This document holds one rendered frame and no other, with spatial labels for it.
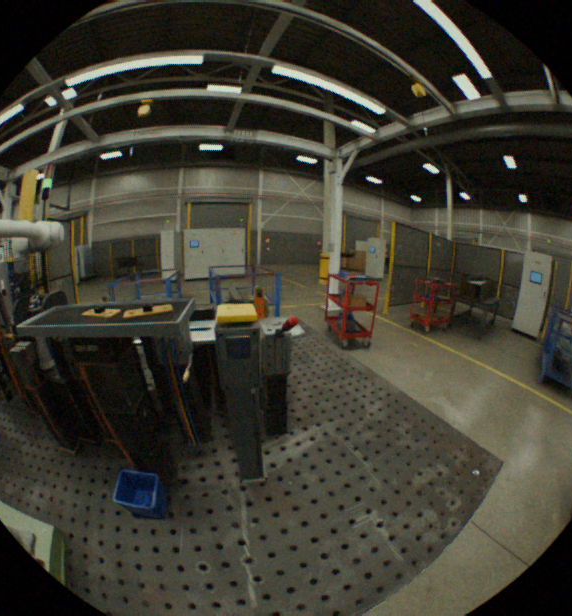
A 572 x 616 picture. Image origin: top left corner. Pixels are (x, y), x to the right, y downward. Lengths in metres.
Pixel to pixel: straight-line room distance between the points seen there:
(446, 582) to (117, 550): 1.36
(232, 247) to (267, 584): 8.63
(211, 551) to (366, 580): 0.33
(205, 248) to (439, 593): 9.14
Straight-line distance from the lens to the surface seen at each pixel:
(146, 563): 0.62
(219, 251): 8.55
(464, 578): 1.57
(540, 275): 6.18
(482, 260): 7.30
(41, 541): 0.74
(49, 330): 0.42
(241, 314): 0.31
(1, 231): 0.91
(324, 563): 0.57
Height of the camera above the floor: 1.26
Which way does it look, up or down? 16 degrees down
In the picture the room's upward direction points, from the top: 2 degrees clockwise
